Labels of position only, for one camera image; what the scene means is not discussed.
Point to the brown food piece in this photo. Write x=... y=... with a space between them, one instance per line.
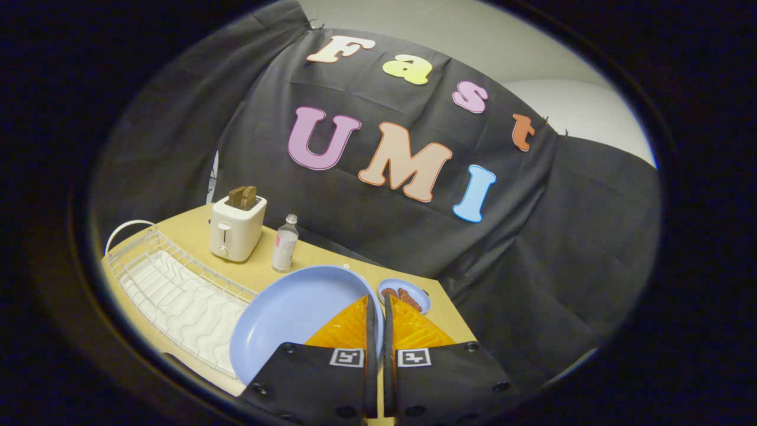
x=409 y=299
x=389 y=292

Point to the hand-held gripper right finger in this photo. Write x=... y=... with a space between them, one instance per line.
x=388 y=361

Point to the white toaster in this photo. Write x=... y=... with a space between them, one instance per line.
x=236 y=234

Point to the small blue dish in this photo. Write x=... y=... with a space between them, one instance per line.
x=417 y=291

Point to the blue plate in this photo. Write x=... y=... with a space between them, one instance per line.
x=295 y=313

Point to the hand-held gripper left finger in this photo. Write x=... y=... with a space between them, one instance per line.
x=371 y=361

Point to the clear plastic bottle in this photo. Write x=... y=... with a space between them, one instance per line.
x=284 y=245

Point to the brown toast slice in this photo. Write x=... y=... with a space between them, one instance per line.
x=236 y=198
x=250 y=197

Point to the black backdrop cloth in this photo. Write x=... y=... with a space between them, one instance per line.
x=366 y=236

